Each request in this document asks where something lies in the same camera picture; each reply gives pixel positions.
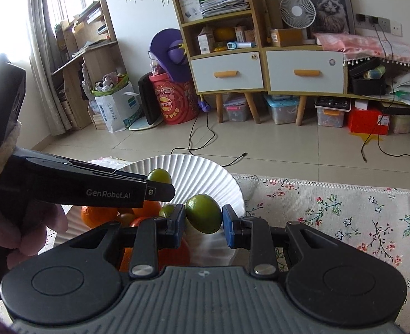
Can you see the floral tablecloth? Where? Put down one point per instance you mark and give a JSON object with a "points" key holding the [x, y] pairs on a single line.
{"points": [[330, 215]]}

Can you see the stack of papers and bags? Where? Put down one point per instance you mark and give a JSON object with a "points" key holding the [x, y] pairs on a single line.
{"points": [[408, 90]]}

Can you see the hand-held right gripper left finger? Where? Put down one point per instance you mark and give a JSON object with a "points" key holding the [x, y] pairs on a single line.
{"points": [[179, 224]]}

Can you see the yellow round object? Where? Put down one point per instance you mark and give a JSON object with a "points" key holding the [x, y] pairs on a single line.
{"points": [[225, 34]]}

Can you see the brown cardboard box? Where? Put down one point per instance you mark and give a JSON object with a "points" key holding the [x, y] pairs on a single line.
{"points": [[287, 37]]}

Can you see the grey curtain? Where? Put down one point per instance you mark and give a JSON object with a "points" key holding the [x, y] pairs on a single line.
{"points": [[41, 41]]}

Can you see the red box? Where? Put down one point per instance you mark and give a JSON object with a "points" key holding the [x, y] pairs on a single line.
{"points": [[367, 121]]}

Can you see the wall socket with black plugs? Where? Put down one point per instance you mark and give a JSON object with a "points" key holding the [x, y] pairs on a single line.
{"points": [[372, 22]]}

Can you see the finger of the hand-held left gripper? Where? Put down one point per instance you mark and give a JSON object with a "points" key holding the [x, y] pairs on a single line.
{"points": [[161, 192]]}

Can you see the wooden bookshelf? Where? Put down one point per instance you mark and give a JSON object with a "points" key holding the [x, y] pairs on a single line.
{"points": [[109, 24]]}

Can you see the small round green tomato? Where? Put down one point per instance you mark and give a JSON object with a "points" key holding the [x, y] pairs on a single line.
{"points": [[159, 176]]}

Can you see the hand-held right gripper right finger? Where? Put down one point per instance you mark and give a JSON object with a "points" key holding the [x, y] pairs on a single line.
{"points": [[228, 228]]}

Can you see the clear storage box orange latch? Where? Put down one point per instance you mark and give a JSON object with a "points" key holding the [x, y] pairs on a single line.
{"points": [[332, 114]]}

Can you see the black panel on white base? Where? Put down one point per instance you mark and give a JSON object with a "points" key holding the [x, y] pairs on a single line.
{"points": [[148, 101]]}

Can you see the white flat box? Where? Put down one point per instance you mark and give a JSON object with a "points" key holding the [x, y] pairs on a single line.
{"points": [[191, 7]]}

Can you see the pink cloth with pompoms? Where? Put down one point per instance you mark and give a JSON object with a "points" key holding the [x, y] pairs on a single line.
{"points": [[365, 47]]}

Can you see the small white desk fan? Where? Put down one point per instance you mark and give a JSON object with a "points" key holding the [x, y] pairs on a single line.
{"points": [[297, 10]]}

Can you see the person's left hand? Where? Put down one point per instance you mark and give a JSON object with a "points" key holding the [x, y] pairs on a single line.
{"points": [[51, 219]]}

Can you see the small pink box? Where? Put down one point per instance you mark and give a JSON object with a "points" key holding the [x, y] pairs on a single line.
{"points": [[245, 34]]}

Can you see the white paper shopping bag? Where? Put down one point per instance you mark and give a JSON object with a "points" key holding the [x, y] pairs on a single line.
{"points": [[114, 111]]}

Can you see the grey plush toys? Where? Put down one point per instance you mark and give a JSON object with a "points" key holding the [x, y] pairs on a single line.
{"points": [[107, 81]]}

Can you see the white ribbed plate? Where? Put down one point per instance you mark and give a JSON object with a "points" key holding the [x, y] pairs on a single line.
{"points": [[198, 177]]}

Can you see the white blue thermometer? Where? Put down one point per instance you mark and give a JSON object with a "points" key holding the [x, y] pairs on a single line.
{"points": [[239, 45]]}

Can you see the yellow cherry tomato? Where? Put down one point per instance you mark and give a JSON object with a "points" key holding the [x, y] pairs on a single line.
{"points": [[126, 218]]}

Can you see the clear storage box blue lid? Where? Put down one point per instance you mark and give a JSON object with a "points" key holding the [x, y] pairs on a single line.
{"points": [[281, 111]]}

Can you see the clear storage box pink contents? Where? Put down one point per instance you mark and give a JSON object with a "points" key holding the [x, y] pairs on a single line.
{"points": [[236, 109]]}

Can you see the orange mandarin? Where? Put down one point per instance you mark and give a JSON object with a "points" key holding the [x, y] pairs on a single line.
{"points": [[147, 208], [98, 214]]}

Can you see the black bag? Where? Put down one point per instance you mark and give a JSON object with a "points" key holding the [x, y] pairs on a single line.
{"points": [[367, 83]]}

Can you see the red tomato with dry calyx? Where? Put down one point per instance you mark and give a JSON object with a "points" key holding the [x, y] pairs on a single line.
{"points": [[141, 221]]}

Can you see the red printed bucket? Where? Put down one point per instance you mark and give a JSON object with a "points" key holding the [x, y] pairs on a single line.
{"points": [[172, 104]]}

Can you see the white wall socket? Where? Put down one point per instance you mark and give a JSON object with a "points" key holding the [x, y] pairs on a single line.
{"points": [[396, 29]]}

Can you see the wooden cabinet with shelves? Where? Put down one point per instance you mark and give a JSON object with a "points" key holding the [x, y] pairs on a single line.
{"points": [[259, 24]]}

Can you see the white carton box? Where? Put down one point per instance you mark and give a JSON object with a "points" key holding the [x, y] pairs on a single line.
{"points": [[205, 41]]}

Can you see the framed cat picture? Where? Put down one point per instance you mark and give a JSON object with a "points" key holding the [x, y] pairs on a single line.
{"points": [[330, 7]]}

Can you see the purple plush toy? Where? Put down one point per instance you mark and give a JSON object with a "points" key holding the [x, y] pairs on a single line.
{"points": [[163, 41]]}

